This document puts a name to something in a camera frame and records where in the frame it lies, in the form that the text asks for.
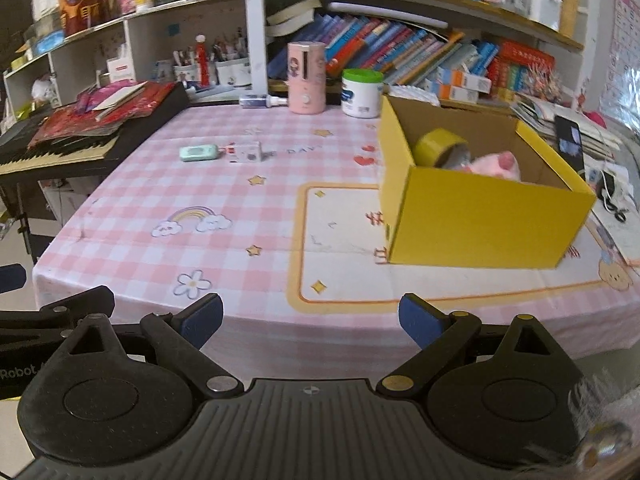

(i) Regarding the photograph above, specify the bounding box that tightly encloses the row of white file boxes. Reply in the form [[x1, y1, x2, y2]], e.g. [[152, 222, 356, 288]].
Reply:
[[510, 0, 563, 31]]

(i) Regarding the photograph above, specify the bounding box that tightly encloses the white light bar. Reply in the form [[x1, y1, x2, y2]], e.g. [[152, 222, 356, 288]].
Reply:
[[327, 1, 448, 28]]

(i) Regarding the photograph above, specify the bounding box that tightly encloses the black keyboard stand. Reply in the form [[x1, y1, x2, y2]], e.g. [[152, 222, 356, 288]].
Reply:
[[15, 180, 46, 263]]

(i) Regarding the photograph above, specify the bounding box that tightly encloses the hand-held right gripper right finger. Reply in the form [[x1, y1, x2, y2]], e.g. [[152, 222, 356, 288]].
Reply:
[[375, 292, 558, 401]]

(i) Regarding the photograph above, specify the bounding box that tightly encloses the black smartphone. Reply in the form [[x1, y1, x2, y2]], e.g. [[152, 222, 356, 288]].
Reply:
[[554, 115, 586, 173]]

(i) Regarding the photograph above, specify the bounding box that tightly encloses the wall poster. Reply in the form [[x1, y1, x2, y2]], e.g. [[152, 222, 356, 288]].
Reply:
[[600, 0, 640, 126]]

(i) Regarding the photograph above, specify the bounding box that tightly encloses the yellow cardboard box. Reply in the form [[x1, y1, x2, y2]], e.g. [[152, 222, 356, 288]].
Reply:
[[377, 95, 598, 270]]

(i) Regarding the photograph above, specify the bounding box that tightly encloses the tall red bottle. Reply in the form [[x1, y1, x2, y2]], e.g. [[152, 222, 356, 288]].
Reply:
[[195, 34, 208, 88]]

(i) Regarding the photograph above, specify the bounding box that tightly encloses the white shelf unit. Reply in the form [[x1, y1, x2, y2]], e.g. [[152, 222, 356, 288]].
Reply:
[[2, 0, 268, 106]]

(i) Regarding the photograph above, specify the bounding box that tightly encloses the pink plush toy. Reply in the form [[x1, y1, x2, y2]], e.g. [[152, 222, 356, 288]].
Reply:
[[462, 152, 523, 181]]

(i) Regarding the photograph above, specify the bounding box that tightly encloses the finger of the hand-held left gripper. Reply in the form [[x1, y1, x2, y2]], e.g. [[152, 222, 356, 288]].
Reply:
[[0, 285, 117, 346], [0, 263, 27, 292]]

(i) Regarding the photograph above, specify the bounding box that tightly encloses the white pen cup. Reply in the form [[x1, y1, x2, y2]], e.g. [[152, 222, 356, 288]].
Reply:
[[216, 57, 251, 88], [172, 62, 203, 86]]

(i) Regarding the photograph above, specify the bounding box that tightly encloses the colourful craft bundle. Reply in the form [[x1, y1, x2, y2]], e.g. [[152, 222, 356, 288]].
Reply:
[[520, 67, 568, 106]]

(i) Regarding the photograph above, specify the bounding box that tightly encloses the white box red label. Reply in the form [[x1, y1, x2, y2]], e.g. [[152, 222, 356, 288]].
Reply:
[[106, 57, 136, 83]]

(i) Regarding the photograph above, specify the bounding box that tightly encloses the pink checked tablecloth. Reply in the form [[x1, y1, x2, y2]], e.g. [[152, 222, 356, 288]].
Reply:
[[32, 102, 640, 361]]

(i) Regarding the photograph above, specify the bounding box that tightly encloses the pink cylindrical humidifier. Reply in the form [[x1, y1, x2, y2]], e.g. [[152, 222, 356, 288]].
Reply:
[[286, 41, 327, 115]]

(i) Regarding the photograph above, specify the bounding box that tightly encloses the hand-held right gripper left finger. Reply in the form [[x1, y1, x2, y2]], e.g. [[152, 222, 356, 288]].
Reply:
[[65, 292, 244, 401]]

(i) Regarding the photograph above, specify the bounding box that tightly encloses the black piano keyboard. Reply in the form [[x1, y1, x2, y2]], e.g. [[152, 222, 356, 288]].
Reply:
[[0, 81, 191, 178]]

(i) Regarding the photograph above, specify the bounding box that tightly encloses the thick beige book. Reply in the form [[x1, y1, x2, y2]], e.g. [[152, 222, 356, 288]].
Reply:
[[265, 0, 323, 37]]

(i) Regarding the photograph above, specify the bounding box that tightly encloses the white orange blue carton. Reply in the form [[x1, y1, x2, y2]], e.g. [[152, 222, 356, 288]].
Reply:
[[440, 69, 493, 93], [439, 85, 483, 105]]

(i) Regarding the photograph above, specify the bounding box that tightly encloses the mint green key fob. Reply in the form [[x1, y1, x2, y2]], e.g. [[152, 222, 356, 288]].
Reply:
[[179, 145, 221, 162]]

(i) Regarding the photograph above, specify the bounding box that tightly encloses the pile of books and papers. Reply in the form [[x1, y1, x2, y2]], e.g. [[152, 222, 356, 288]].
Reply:
[[510, 95, 621, 161]]

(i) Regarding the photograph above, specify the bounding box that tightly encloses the pile of red envelopes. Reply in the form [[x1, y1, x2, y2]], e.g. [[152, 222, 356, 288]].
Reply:
[[27, 81, 176, 148]]

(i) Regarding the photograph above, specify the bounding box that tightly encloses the row of colourful books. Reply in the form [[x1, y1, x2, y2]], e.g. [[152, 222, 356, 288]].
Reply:
[[267, 12, 501, 88]]

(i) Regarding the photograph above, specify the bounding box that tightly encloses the small white pink box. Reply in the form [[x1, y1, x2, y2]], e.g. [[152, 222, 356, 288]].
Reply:
[[227, 141, 262, 164]]

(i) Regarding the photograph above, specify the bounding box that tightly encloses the white jar green lid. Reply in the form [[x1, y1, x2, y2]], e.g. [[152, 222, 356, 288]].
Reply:
[[341, 69, 385, 120]]

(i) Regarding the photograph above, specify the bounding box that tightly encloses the yellow tape roll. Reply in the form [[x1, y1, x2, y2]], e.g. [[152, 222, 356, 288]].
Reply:
[[414, 129, 471, 167]]

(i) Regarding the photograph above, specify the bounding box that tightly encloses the wealth god figurine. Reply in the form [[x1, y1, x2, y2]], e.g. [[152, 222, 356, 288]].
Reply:
[[56, 0, 108, 38]]

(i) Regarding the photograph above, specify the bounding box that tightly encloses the white quilted purse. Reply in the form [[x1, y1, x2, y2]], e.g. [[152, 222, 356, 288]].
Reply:
[[387, 85, 441, 107]]

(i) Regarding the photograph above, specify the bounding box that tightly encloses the beige envelope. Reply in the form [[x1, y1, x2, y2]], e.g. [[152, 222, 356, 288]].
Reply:
[[92, 84, 146, 111]]

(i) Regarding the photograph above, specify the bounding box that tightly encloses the small spray bottle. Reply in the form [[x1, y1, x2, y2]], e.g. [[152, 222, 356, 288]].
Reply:
[[238, 94, 290, 109]]

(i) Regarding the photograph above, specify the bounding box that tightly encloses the white charger with cable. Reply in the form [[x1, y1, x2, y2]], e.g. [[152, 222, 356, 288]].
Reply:
[[597, 167, 631, 221]]

